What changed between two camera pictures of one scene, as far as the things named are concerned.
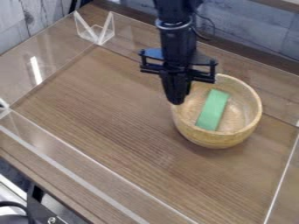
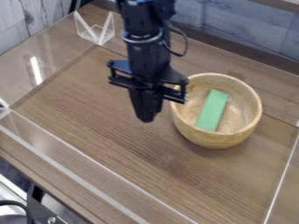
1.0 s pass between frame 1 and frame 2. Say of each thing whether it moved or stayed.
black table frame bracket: stayed
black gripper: moved
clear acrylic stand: stayed
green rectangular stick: stayed
